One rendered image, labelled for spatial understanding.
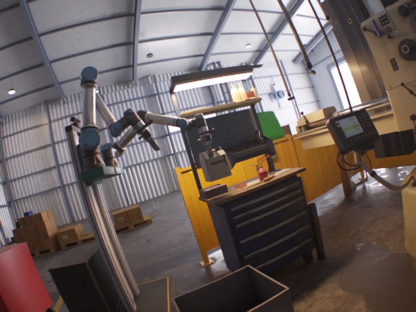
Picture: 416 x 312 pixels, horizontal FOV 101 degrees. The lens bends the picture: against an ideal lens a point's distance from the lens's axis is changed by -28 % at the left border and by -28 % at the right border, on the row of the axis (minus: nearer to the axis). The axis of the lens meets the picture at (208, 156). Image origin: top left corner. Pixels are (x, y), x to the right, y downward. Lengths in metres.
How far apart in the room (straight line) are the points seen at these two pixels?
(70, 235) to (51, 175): 7.50
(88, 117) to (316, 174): 3.40
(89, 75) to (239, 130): 1.56
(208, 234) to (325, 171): 2.26
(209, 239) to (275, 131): 2.90
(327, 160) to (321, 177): 0.34
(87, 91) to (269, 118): 4.17
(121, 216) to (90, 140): 5.24
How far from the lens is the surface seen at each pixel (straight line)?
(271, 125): 5.06
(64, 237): 6.91
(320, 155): 4.07
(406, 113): 1.80
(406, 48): 1.69
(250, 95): 2.40
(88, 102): 1.50
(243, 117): 2.48
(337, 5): 2.86
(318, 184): 4.00
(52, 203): 14.04
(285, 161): 3.53
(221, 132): 2.35
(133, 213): 6.54
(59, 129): 14.15
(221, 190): 2.00
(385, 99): 2.21
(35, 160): 14.36
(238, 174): 3.09
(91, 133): 1.41
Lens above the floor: 1.28
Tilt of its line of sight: level
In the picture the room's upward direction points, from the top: 17 degrees counter-clockwise
